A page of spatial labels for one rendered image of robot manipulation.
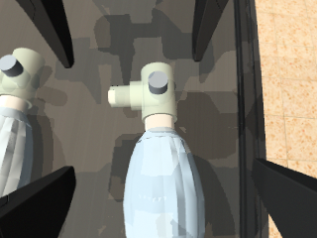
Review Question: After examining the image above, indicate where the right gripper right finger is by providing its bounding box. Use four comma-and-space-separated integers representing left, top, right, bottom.
252, 159, 317, 238

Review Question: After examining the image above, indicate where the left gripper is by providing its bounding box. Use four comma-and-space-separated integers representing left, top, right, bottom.
16, 0, 228, 68

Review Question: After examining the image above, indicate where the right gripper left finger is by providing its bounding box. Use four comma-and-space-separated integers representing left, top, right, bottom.
0, 166, 76, 238

